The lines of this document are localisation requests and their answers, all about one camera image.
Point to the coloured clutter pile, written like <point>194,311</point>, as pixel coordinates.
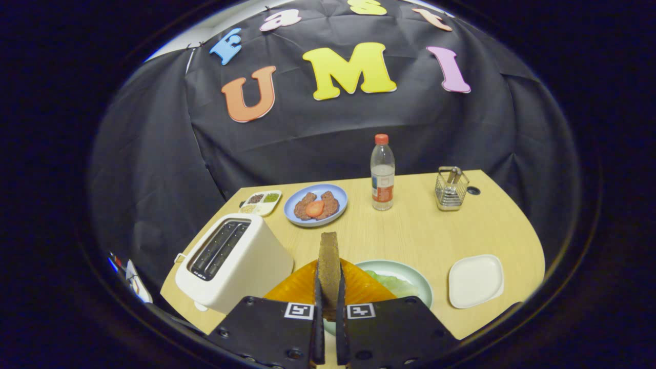
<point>137,287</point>

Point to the brown bread slice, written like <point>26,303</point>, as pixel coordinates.
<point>329,271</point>

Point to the white seasoning tray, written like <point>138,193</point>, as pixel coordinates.
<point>261,205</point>

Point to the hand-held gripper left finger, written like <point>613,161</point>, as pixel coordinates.
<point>319,338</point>

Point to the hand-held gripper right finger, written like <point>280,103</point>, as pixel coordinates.
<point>342,338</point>

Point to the clear bottle with red cap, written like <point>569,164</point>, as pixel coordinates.
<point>383,174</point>

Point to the pale green round plate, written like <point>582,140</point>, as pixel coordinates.
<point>405,267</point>

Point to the blue round plate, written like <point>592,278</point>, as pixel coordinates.
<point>290,207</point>

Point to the metal utensil in basket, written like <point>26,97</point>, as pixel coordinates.
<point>454,175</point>

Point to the white square plate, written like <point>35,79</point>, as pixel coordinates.
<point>476,281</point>

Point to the brown meat patty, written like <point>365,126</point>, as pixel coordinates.
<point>302,202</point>
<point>330,202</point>

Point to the white toaster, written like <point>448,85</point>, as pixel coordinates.
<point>246,274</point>

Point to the black table grommet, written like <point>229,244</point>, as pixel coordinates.
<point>473,190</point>

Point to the green lettuce leaf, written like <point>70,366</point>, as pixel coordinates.
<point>394,284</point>

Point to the red tomato slice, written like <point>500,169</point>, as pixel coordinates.
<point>314,208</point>

